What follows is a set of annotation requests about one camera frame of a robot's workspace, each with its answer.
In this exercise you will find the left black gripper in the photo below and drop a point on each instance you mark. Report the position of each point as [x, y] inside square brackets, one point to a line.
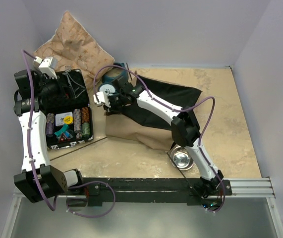
[71, 89]

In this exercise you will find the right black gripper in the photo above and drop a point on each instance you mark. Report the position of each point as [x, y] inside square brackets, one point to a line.
[113, 108]

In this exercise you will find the black poker chip case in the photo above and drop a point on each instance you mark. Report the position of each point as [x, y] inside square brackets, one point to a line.
[58, 109]

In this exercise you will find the beige patterned pet cushion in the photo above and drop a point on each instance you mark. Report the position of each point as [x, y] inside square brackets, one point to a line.
[73, 46]

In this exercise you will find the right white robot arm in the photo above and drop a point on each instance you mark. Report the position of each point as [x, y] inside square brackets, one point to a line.
[163, 106]

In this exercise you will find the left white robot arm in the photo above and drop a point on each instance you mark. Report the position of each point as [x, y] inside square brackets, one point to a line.
[38, 178]

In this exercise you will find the teal pet bowl stand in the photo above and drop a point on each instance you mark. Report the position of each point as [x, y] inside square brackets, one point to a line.
[116, 72]

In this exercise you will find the steel pet bowl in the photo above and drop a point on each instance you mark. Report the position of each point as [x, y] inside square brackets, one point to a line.
[180, 158]

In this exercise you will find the yellow round dealer button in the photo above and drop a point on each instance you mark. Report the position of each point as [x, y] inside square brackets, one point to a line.
[68, 120]

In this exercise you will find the white playing card box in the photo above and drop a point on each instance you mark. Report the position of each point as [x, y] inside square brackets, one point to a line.
[59, 118]

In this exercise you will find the teal cloth strip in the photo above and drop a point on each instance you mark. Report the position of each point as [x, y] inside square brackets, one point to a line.
[62, 131]

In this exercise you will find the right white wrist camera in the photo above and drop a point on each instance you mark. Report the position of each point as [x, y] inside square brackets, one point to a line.
[101, 99]

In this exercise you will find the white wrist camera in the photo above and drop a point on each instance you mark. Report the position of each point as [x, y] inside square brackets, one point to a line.
[46, 66]
[101, 99]

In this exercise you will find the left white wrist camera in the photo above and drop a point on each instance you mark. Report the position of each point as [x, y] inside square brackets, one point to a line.
[46, 66]

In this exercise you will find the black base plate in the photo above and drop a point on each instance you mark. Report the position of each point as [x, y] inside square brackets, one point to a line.
[148, 190]

